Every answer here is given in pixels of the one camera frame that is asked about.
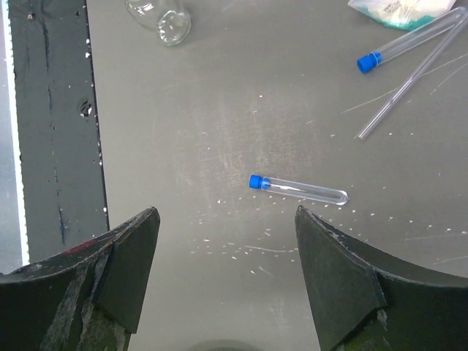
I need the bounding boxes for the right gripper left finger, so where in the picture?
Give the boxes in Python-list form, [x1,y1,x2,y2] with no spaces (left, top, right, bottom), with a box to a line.
[1,207,160,350]

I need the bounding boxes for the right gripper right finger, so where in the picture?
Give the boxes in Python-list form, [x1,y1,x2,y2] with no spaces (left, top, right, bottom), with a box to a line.
[295,206,467,350]

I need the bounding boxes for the test tube blue cap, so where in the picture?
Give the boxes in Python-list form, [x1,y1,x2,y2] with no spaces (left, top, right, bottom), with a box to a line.
[249,175,349,205]
[357,7,467,74]

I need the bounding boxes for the bag of white powder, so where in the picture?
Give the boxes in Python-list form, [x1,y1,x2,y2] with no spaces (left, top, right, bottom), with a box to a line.
[347,0,456,31]

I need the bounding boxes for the clear glass rod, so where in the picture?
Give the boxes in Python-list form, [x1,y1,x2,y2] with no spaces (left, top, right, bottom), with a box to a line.
[357,18,467,140]

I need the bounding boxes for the clear glass flask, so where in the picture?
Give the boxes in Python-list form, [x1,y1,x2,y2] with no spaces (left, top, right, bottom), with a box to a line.
[125,0,192,46]

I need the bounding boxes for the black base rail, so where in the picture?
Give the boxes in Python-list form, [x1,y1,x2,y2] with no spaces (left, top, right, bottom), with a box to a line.
[8,1,109,263]

